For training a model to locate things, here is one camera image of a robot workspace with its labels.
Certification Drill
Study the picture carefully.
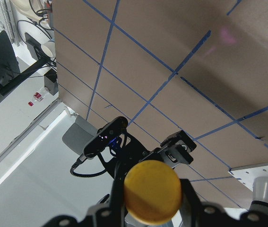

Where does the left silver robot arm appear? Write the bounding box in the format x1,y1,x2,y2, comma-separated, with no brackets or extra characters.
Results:
62,116,197,178

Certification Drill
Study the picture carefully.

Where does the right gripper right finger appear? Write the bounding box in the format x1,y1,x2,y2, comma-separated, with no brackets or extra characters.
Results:
180,178,226,227

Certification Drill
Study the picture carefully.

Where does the plastic bottle red cap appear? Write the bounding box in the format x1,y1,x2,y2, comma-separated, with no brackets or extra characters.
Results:
28,87,48,106

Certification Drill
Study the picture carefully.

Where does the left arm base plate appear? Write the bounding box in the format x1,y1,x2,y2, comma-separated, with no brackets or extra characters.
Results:
228,163,268,191

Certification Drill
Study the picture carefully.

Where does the beige square tray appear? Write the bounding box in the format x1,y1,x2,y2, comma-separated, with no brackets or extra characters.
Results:
10,0,50,21

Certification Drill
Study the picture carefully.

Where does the yellow push button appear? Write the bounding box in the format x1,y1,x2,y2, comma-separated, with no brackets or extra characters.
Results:
123,160,182,225

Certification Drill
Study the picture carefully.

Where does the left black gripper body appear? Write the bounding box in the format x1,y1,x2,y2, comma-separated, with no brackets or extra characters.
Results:
98,130,197,187

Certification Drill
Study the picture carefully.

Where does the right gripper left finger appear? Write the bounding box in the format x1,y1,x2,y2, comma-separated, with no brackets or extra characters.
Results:
86,176,127,227

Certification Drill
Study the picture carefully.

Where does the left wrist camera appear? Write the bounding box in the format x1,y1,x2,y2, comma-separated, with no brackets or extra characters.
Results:
83,116,129,159

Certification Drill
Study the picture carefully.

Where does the white paper cup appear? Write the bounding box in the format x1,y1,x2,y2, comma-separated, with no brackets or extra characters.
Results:
41,40,56,58

